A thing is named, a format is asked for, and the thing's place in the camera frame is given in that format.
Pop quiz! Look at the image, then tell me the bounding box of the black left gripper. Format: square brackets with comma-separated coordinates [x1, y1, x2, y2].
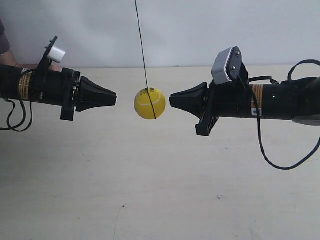
[31, 68, 117, 121]

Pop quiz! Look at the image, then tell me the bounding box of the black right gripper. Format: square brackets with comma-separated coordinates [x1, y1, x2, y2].
[169, 82, 252, 137]

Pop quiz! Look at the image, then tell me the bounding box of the yellow tennis ball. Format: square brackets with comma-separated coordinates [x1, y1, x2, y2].
[133, 87, 166, 120]

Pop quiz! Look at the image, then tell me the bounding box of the person's forearm with grey sleeve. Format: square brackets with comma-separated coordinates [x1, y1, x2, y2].
[0, 20, 19, 67]

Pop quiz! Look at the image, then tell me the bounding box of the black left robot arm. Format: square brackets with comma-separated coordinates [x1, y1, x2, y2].
[0, 65, 117, 121]

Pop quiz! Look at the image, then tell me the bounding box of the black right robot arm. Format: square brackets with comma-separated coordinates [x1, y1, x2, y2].
[169, 77, 320, 137]

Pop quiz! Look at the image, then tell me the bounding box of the person's bare hand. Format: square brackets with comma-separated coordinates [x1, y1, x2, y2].
[14, 62, 62, 72]

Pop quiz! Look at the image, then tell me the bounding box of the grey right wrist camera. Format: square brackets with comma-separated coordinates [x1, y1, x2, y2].
[211, 46, 249, 85]

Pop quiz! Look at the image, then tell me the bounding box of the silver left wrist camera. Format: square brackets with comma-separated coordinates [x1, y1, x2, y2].
[36, 35, 66, 71]

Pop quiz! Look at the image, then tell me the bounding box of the thin black hanging string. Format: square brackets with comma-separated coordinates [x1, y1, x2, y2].
[134, 0, 157, 120]

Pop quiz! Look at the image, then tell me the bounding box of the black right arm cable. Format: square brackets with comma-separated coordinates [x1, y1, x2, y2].
[239, 59, 320, 171]

